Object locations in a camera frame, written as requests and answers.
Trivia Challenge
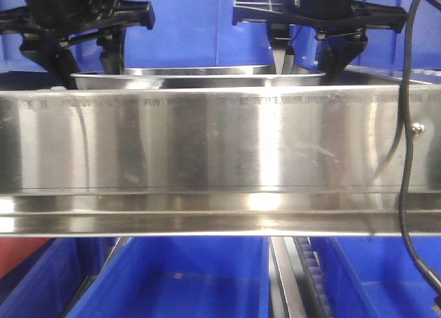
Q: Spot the blue bin upper middle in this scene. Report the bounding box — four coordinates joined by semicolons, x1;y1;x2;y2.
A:
1;0;317;72

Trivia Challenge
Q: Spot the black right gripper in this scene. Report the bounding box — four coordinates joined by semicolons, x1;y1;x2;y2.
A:
232;0;408;82

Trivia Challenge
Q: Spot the red object lower left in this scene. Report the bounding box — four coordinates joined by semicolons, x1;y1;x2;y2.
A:
1;238;50;278

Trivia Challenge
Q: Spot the steel roller track divider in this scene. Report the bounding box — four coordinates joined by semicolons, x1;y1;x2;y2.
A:
269;237;334;317

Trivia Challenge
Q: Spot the shelf rail screw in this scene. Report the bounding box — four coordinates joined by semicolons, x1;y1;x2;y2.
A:
411;122;425;137

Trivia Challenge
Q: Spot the blue bin lower right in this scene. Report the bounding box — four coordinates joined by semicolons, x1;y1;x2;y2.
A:
310;237;439;317

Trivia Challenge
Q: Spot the blue bin lower middle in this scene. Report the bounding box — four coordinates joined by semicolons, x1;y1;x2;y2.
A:
68;236;269;317

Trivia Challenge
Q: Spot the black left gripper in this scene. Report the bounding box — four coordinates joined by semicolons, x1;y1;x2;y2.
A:
1;0;154;90

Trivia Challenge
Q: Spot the blue bin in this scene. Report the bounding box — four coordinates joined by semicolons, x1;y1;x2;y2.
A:
1;0;317;72
351;0;440;70
0;238;83;318
68;236;269;317
310;237;439;317

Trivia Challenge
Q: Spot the blue bin lower left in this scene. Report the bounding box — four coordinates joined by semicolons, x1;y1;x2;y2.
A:
0;238;83;318

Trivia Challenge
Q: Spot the blue bin upper right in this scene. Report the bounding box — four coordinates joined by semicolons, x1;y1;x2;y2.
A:
351;0;440;70

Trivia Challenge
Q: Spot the silver metal tray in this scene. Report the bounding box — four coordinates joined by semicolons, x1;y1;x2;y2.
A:
71;65;325;90

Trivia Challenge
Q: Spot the black hanging cable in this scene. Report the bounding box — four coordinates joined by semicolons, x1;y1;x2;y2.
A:
373;0;441;298

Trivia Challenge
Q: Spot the stainless steel shelf rail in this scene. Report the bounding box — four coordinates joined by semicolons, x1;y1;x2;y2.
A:
0;83;441;237

